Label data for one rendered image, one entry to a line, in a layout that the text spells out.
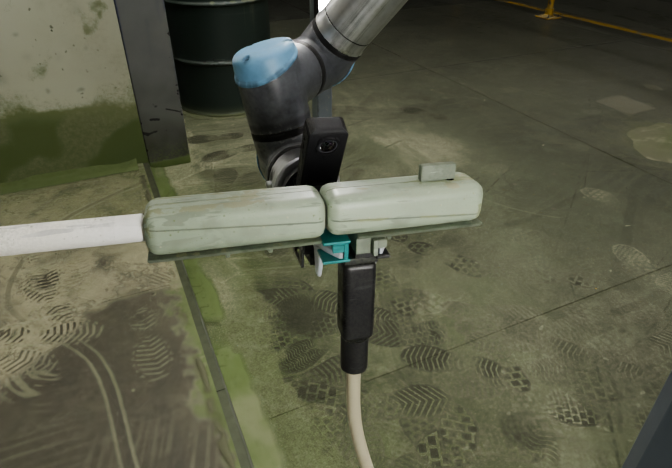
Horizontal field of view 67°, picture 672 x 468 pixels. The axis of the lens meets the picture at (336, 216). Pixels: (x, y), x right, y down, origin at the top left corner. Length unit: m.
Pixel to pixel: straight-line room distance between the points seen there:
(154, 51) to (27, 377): 1.33
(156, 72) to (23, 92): 0.49
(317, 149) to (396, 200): 0.13
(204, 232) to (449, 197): 0.22
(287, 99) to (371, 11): 0.17
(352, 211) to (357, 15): 0.38
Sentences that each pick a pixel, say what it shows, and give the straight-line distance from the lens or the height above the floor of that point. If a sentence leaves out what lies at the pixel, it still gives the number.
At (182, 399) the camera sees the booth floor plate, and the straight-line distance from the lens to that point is 1.32.
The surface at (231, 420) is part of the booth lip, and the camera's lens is 1.26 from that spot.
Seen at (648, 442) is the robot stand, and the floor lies 0.24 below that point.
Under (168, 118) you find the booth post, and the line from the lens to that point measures 2.36.
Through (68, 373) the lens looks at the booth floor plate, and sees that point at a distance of 1.48.
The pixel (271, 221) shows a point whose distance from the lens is 0.44.
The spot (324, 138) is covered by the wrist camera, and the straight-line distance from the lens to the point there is 0.55.
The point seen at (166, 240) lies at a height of 0.80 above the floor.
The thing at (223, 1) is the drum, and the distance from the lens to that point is 2.78.
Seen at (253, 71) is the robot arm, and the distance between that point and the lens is 0.70.
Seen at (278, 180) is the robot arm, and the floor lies 0.73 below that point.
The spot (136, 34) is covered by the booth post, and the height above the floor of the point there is 0.58.
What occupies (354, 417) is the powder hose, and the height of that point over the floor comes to 0.54.
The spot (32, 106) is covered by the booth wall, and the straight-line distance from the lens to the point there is 2.32.
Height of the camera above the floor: 1.05
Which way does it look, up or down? 32 degrees down
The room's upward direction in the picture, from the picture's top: straight up
